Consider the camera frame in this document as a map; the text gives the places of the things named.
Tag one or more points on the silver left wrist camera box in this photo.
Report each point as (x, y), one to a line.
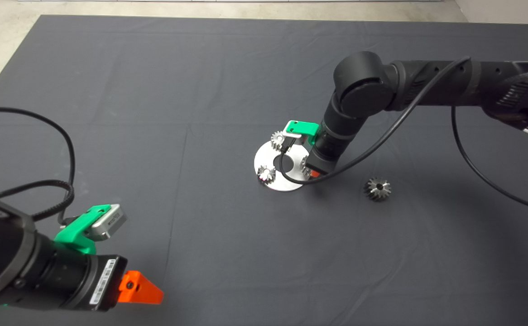
(110, 218)

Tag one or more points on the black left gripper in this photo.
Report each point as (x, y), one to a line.
(104, 283)

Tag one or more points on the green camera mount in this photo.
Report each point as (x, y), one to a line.
(304, 127)
(70, 233)

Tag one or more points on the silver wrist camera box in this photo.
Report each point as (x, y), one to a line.
(110, 218)
(291, 137)

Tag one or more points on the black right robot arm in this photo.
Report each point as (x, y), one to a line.
(363, 86)

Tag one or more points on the green left camera mount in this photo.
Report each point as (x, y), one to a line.
(70, 233)

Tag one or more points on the round metal plate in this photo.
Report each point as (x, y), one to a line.
(286, 184)

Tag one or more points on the large steel gear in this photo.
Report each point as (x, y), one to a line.
(372, 192)

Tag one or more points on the green right camera mount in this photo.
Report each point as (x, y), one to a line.
(304, 127)

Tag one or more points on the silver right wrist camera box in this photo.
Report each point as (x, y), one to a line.
(291, 137)

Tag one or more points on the dark grey table cloth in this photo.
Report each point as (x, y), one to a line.
(200, 90)

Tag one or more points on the small dark steel gear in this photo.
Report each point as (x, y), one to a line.
(304, 166)

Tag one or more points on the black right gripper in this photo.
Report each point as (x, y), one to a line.
(322, 162)

